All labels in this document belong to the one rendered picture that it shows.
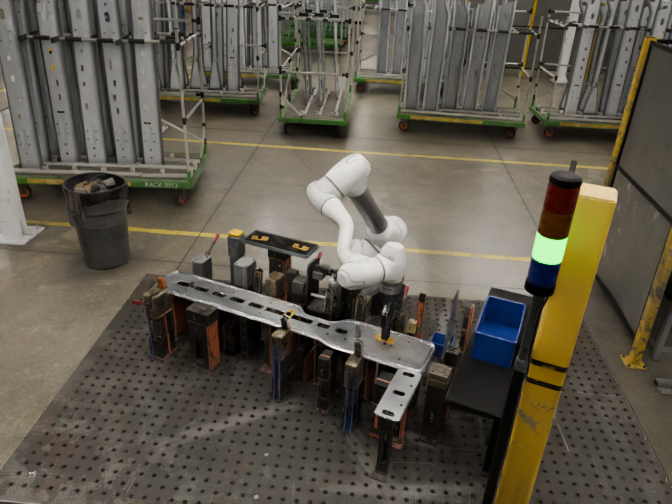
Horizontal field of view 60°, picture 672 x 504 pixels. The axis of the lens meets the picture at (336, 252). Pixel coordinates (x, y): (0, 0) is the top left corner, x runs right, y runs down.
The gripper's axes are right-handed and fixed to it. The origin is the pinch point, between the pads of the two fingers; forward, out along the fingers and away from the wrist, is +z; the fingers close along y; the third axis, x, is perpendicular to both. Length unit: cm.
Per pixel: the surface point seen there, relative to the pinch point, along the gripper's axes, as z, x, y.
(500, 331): 3, 44, -28
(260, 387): 37, -51, 19
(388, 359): 6.5, 5.1, 9.2
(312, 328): 6.6, -32.2, 4.3
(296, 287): 2, -51, -16
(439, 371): 0.5, 27.3, 14.4
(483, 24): -46, -114, -721
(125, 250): 95, -275, -133
